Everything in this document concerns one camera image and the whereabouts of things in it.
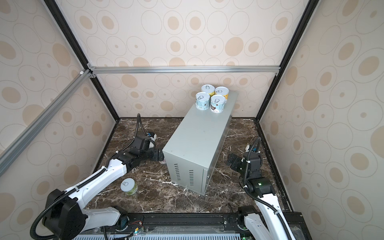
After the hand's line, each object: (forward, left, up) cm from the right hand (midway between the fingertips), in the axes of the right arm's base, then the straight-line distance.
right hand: (236, 157), depth 78 cm
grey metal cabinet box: (-7, +23, +17) cm, 29 cm away
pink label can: (+6, +42, -16) cm, 45 cm away
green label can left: (-10, +57, -11) cm, 59 cm away
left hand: (+6, +40, -1) cm, 40 cm away
